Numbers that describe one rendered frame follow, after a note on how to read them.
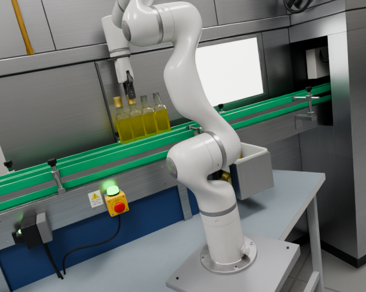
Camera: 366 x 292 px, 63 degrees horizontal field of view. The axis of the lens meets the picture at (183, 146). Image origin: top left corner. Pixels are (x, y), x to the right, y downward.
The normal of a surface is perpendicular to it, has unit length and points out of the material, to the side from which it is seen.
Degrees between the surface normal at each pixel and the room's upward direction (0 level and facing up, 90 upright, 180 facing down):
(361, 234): 90
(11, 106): 90
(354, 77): 90
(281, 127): 90
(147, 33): 121
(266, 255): 3
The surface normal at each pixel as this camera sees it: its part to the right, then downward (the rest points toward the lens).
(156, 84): 0.42, 0.15
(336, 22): -0.89, 0.28
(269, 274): -0.22, -0.93
